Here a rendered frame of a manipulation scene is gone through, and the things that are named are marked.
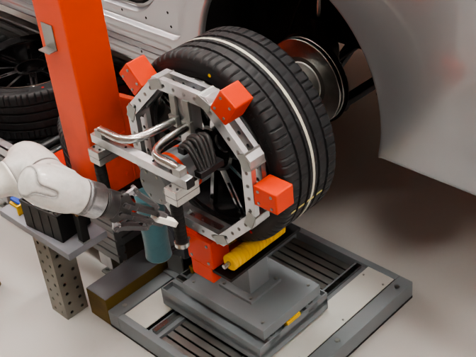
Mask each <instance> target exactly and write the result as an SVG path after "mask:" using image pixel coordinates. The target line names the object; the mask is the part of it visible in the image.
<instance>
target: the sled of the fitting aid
mask: <svg viewBox="0 0 476 357"><path fill-rule="evenodd" d="M194 274H195V272H194V271H193V264H191V265H190V266H189V268H188V269H187V270H185V271H184V272H183V273H181V274H180V275H178V276H177V277H175V279H173V280H171V281H170V282H169V283H167V284H166V285H165V286H163V287H162V288H161V293H162V297H163V302H164V304H165V305H167V306H169V307H170V308H172V309H173V310H175V311H177V312H178V313H180V314H181V315H183V316H184V317H186V318H188V319H189V320H191V321H192V322H194V323H196V324H197V325H199V326H200V327H202V328H204V329H205V330H207V331H208V332H210V333H211V334H213V335H215V336H216V337H217V338H219V339H221V340H223V341H224V342H225V343H227V344H229V345H230V346H232V347H233V348H235V349H236V350H238V351H240V352H241V353H243V354H244V355H246V356H248V357H271V356H273V355H274V354H275V353H276V352H277V351H279V350H280V349H281V348H282V347H284V346H285V345H286V344H287V343H288V342H289V341H290V340H291V339H292V338H294V337H295V336H296V335H297V334H299V333H300V332H301V331H302V330H303V329H304V328H305V327H306V326H307V325H309V324H310V323H311V322H312V321H314V320H315V319H316V318H317V317H318V316H320V315H321V313H323V312H324V311H325V310H326V309H327V308H328V300H327V292H325V291H323V290H321V289H320V294H319V295H318V296H317V297H316V298H315V299H313V300H312V301H311V302H310V303H308V304H307V305H306V306H305V307H304V308H302V309H301V310H300V311H299V312H298V313H297V314H295V315H294V316H293V317H292V318H290V319H289V320H288V321H287V322H286V323H285V324H284V325H282V326H281V327H280V328H279V329H277V330H276V331H275V332H274V333H272V335H270V336H269V337H268V338H267V339H266V340H263V339H260V338H259V337H257V336H256V335H254V334H252V333H251V332H250V331H247V330H246V329H244V328H243V327H241V326H239V325H238V324H236V323H234V322H233V321H231V320H230V319H228V318H226V317H224V316H223V315H221V314H220V313H218V312H216V311H214V310H213V309H211V308H210V307H208V306H207V305H205V304H203V303H202V302H200V301H198V300H197V299H195V298H194V297H192V296H190V295H189V294H187V293H185V292H184V291H183V282H184V281H186V280H187V279H188V278H190V277H191V276H192V275H194Z"/></svg>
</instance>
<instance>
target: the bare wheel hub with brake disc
mask: <svg viewBox="0 0 476 357"><path fill-rule="evenodd" d="M278 46H279V47H280V48H281V49H283V50H284V51H286V52H287V53H288V55H290V56H291V57H292V58H293V59H294V60H295V63H297V64H298V65H299V66H300V67H301V68H302V71H304V72H305V73H306V75H307V76H308V78H309V80H310V81H311V82H312V84H313V87H315V88H316V90H317V92H318V94H319V95H318V96H320V98H321V100H322V103H323V104H324V106H325V108H326V110H327V111H326V113H327V114H328V116H329V119H330V120H331V119H332V118H334V117H335V116H337V115H338V114H339V112H340V110H341V109H342V106H343V104H344V97H345V90H344V81H343V79H342V75H341V72H340V71H339V68H338V66H337V65H336V62H335V61H334V60H333V58H332V56H331V55H330V54H329V53H328V52H327V51H326V50H325V49H324V48H323V47H322V46H321V45H319V44H318V43H317V42H315V41H313V40H311V39H309V38H306V37H302V36H293V37H289V38H286V39H285V40H283V41H281V42H280V43H278Z"/></svg>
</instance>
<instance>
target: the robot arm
mask: <svg viewBox="0 0 476 357"><path fill-rule="evenodd" d="M7 196H13V197H16V198H19V199H20V198H24V199H25V200H26V201H28V202H29V203H31V204H33V205H35V206H37V207H39V208H42V209H45V210H49V211H53V212H56V213H63V214H70V213H71V214H76V215H81V216H84V217H89V218H92V219H95V218H97V217H100V218H103V219H107V220H110V221H111V222H112V225H111V226H110V227H111V228H112V230H113V231H114V232H121V231H147V230H149V227H150V226H151V225H155V226H158V227H163V225H168V226H171V227H176V226H177V224H178V222H177V221H176V220H175V219H174V218H173V217H169V216H168V215H167V214H166V213H165V212H164V211H161V210H159V209H160V206H159V205H158V204H157V203H156V202H155V201H154V200H152V199H151V198H149V197H148V196H146V195H145V194H143V193H141V192H140V190H139V189H138V188H137V187H136V186H135V185H133V184H132V185H131V187H130V190H128V191H116V190H113V189H110V188H107V187H106V185H105V184H103V183H99V182H97V181H92V180H91V179H89V178H84V177H82V176H80V175H79V174H78V173H77V172H75V170H72V169H70V168H68V167H67V166H65V165H64V164H62V163H61V162H60V161H59V159H58V158H57V157H56V156H55V155H54V154H53V153H52V152H51V151H50V150H48V149H47V148H45V147H44V146H42V145H41V144H38V143H36V142H31V141H22V142H18V143H16V144H15V145H13V146H12V147H11V148H10V149H9V151H8V152H7V154H6V157H5V158H4V159H3V160H2V161H0V199H1V198H5V197H7ZM130 196H137V197H138V198H140V199H141V200H143V201H144V202H146V203H147V204H149V205H151V206H152V208H151V207H149V206H146V205H141V204H139V203H134V202H133V201H132V198H131V197H130ZM133 210H134V211H139V212H141V213H146V214H149V215H151V216H145V215H141V214H138V213H135V212H132V211H133ZM125 219H128V220H135V221H138V222H120V221H122V220H125Z"/></svg>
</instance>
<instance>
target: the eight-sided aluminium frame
mask: <svg viewBox="0 0 476 357"><path fill-rule="evenodd" d="M219 91H220V90H219V89H218V88H215V87H214V86H213V85H212V86H211V85H208V84H205V83H203V82H201V81H198V80H195V79H192V78H190V77H188V76H185V75H182V74H179V73H178V72H175V71H174V70H170V69H164V70H162V71H161V72H159V73H157V74H155V75H153V76H152V77H151V78H150V79H148V82H147V83H146V84H145V85H144V86H143V87H142V89H141V90H140V91H139V92H138V94H137V95H136V96H135V97H134V98H133V99H132V100H131V102H129V103H128V105H127V116H128V118H129V123H130V129H131V134H132V135H134V134H137V133H139V132H142V131H144V130H147V129H149V128H151V127H152V119H151V115H150V111H149V107H150V106H151V105H152V104H153V103H154V101H155V100H156V99H157V98H158V97H159V95H160V94H161V93H162V92H165V93H168V94H172V95H175V97H177V98H180V99H182V100H183V99H184V100H187V101H189V103H192V104H194V105H196V106H199V107H201V108H202V109H203V110H204V111H205V113H206V114H207V115H208V117H209V119H210V120H211V121H212V123H213V124H214V126H215V127H216V128H217V130H218V131H219V133H220V134H221V135H222V137H223V138H224V140H225V142H226V143H227V144H228V145H229V147H230V149H231V150H232V151H233V152H234V154H235V156H236V157H237V158H238V160H239V163H240V164H241V169H242V182H243V189H244V202H245V208H246V216H245V217H243V218H242V219H241V220H239V221H238V222H236V223H234V224H233V225H229V224H227V223H226V222H224V221H222V220H220V219H218V218H216V217H214V216H212V215H210V214H208V213H206V212H205V211H203V210H201V209H199V208H197V207H195V206H193V205H191V204H190V203H189V202H188V201H187V202H186V203H184V204H183V213H184V218H185V223H186V226H187V227H189V228H191V229H192V230H194V231H196V232H198V233H200V234H201V235H203V236H205V237H207V238H208V239H211V240H213V241H214V242H216V244H220V245H222V246H225V245H228V244H229V243H231V242H233V241H234V240H235V239H236V238H238V237H240V236H241V235H243V234H244V233H246V232H248V231H249V230H250V229H253V228H255V227H256V226H257V225H259V224H260V223H262V222H263V221H264V220H265V219H266V218H267V217H269V216H270V212H269V211H267V210H265V209H263V208H261V207H259V206H257V205H255V202H254V187H253V185H254V184H256V183H258V182H259V181H260V180H262V179H263V178H265V177H266V165H265V162H266V159H265V156H264V152H263V151H262V149H261V146H260V145H259V144H257V142H256V140H255V139H254V138H253V137H252V135H251V133H250V132H249V131H248V130H247V128H246V126H245V125H244V123H243V122H242V121H241V119H240V118H239V117H238V118H237V119H235V120H233V121H232V122H230V123H228V124H227V125H225V124H224V123H223V122H222V121H221V120H220V119H219V118H218V117H217V115H216V114H215V113H214V112H213V111H212V109H211V108H210V107H211V105H212V103H213V101H214V100H215V98H216V96H217V95H218V93H219ZM133 145H134V148H136V149H138V150H140V151H142V152H144V153H146V154H148V155H150V156H152V148H153V146H154V145H155V140H154V136H153V137H151V138H149V139H146V140H143V141H141V142H137V143H133Z"/></svg>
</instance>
